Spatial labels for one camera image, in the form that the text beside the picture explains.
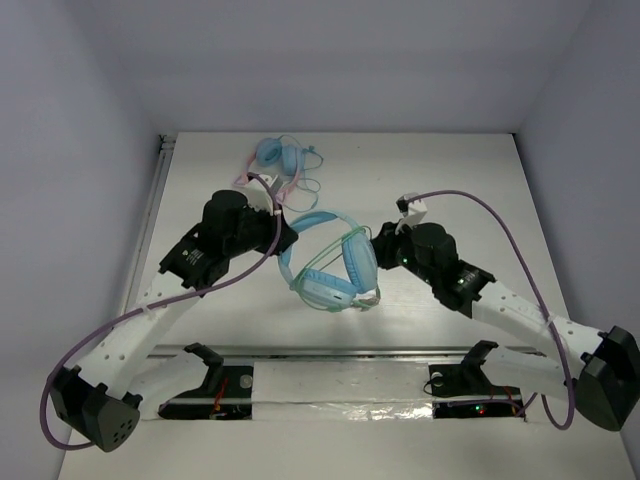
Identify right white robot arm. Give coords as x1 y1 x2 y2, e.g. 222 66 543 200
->
372 222 639 432

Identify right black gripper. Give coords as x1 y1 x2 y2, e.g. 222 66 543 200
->
364 217 439 287

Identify pink cat-ear headphones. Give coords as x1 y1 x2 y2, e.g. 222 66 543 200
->
233 135 309 202

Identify aluminium rail left side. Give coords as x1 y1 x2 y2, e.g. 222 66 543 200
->
121 134 177 311

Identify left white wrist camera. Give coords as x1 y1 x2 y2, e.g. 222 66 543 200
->
233 173 282 214

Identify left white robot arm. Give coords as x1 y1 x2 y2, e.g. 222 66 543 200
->
39 187 297 452

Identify light blue headphones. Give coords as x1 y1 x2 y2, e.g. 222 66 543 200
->
278 210 381 313

